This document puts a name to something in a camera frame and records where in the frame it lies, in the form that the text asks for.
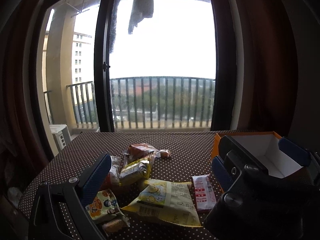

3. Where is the white red sachet packet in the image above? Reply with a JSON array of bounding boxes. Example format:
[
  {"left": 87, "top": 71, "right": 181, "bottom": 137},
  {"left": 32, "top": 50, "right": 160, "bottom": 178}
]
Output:
[{"left": 192, "top": 174, "right": 216, "bottom": 212}]

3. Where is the orange cardboard box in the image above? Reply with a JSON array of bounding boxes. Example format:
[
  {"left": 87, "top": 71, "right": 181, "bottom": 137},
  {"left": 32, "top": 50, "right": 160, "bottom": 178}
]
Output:
[{"left": 211, "top": 132, "right": 304, "bottom": 178}]

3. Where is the cartoon character small snack pack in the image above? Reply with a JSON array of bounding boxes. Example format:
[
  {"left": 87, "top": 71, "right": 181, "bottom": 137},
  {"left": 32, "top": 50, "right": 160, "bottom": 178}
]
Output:
[{"left": 85, "top": 189, "right": 124, "bottom": 224}]

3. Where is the red white snack bag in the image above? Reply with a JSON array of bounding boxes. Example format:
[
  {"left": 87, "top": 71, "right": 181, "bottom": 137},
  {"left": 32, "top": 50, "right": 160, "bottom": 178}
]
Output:
[{"left": 100, "top": 156, "right": 121, "bottom": 190}]

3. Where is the yellow cartoon snack bag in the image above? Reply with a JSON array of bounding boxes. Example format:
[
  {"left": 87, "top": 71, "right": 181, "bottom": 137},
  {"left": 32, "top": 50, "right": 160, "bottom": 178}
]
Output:
[{"left": 123, "top": 179, "right": 201, "bottom": 228}]

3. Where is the olive yellow snack bag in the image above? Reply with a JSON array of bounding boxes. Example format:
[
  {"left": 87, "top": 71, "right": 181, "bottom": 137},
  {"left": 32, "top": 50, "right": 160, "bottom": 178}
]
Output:
[{"left": 119, "top": 154, "right": 155, "bottom": 186}]

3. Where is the orange pastry clear wrapper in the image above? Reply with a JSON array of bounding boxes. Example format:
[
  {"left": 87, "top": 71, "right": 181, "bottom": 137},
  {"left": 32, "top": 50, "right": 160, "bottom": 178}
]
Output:
[{"left": 102, "top": 218, "right": 130, "bottom": 235}]

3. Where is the white air conditioner unit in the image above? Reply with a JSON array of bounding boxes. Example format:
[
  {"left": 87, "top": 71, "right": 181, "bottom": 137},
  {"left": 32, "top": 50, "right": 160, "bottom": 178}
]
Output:
[{"left": 50, "top": 124, "right": 71, "bottom": 152}]

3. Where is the red brown snack wrapper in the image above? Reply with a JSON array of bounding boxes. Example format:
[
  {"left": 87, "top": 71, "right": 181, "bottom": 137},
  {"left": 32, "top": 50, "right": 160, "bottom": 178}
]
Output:
[{"left": 123, "top": 143, "right": 158, "bottom": 163}]

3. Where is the small wrapped candy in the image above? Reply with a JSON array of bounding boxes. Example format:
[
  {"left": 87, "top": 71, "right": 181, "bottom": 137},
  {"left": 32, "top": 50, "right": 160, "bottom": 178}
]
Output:
[{"left": 156, "top": 150, "right": 171, "bottom": 159}]

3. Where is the red brown curtain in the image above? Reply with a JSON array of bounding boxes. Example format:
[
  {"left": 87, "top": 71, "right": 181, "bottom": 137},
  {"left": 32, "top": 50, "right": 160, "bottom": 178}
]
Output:
[{"left": 234, "top": 0, "right": 319, "bottom": 146}]

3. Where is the balcony metal railing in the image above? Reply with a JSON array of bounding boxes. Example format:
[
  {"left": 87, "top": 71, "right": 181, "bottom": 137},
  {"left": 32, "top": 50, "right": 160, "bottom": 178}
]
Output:
[{"left": 43, "top": 76, "right": 216, "bottom": 130}]

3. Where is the grey hanging cloth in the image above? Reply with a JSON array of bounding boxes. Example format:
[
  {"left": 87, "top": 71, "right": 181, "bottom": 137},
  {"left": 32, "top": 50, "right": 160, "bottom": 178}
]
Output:
[{"left": 128, "top": 0, "right": 154, "bottom": 35}]

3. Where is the black window frame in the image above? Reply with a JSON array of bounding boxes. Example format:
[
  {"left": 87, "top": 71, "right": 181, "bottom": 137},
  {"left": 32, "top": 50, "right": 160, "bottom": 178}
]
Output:
[{"left": 94, "top": 0, "right": 237, "bottom": 132}]

